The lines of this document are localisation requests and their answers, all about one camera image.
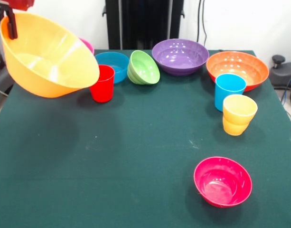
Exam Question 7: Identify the blue bowl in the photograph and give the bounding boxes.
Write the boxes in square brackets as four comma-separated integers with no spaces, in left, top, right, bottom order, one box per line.
[94,51,131,84]

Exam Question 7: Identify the black pedestal foot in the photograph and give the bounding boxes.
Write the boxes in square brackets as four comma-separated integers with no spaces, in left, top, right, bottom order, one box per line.
[0,64,15,95]
[269,54,291,89]

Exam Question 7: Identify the green bowl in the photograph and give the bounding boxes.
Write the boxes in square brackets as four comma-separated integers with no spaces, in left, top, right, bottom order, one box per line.
[127,49,161,86]

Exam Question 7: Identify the blue cup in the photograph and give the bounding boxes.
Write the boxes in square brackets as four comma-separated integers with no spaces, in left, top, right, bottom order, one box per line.
[214,73,247,112]

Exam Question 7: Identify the yellow cup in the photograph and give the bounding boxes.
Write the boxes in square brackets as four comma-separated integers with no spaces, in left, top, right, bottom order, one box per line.
[222,94,258,136]

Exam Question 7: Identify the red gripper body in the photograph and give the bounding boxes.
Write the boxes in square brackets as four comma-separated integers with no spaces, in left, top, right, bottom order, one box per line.
[8,0,36,11]

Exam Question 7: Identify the large pink bowl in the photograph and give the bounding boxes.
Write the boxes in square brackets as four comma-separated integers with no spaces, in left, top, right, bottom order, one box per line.
[78,37,95,56]

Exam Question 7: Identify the dark green tablecloth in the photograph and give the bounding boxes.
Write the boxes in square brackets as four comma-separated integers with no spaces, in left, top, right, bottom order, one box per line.
[0,49,291,228]

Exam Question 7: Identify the blue cable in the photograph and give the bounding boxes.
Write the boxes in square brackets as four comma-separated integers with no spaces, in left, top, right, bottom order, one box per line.
[280,66,291,105]

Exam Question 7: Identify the small crimson bowl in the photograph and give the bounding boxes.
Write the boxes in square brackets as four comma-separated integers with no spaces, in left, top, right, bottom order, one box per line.
[193,156,253,209]

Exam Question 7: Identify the large orange bowl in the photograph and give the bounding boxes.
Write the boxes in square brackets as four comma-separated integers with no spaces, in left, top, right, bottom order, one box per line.
[0,12,101,98]

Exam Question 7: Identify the black hanging cable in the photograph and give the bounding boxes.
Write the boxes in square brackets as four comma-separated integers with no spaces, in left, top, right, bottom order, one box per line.
[197,0,209,47]

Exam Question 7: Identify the purple bowl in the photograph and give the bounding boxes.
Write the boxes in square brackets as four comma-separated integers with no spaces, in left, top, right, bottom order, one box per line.
[151,38,210,76]

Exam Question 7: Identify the red-orange bowl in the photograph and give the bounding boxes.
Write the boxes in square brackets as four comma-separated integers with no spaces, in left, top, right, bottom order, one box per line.
[206,51,270,93]

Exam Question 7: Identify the red cup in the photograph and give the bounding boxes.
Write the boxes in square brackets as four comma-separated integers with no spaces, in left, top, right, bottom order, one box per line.
[89,64,115,104]

